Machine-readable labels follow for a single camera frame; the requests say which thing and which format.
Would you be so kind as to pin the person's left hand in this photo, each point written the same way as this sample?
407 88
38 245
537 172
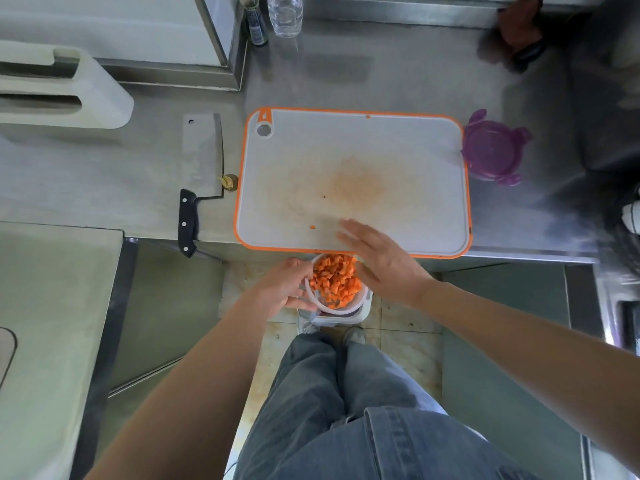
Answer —
280 289

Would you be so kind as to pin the person's right hand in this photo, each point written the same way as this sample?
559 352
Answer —
390 267

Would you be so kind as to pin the purple lidded container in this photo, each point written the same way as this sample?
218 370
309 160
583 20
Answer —
311 297

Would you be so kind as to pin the diced carrot pieces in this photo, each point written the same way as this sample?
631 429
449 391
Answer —
335 282

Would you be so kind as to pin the brown carrot top stub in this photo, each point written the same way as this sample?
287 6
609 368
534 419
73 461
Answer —
229 182

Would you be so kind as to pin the purple round container lid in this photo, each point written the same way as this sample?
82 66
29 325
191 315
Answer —
492 147

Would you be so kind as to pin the person's left forearm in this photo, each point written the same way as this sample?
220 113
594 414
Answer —
185 394

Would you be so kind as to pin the person's right forearm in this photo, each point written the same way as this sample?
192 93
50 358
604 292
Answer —
540 354

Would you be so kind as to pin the white waste bin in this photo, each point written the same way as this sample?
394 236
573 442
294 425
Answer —
360 314

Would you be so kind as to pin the grey right shoe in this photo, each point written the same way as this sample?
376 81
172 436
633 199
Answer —
354 335

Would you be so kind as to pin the white orange-rimmed cutting board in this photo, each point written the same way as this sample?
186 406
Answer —
410 164

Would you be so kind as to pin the blue denim trousers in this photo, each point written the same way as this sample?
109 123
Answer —
310 394

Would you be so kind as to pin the pale green cabinet front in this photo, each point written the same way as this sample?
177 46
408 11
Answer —
500 394
165 314

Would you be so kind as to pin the blue denim shirt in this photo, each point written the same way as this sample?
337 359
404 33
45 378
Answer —
425 449

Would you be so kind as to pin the group of seasoning bottles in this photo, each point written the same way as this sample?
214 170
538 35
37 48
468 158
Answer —
632 217

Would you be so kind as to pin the small gold-capped bottle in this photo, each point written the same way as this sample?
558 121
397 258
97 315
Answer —
256 27

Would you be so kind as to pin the dark red cloth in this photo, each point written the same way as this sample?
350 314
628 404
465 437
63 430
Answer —
520 29

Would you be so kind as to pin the clear plastic water bottle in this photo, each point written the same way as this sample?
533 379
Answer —
285 17

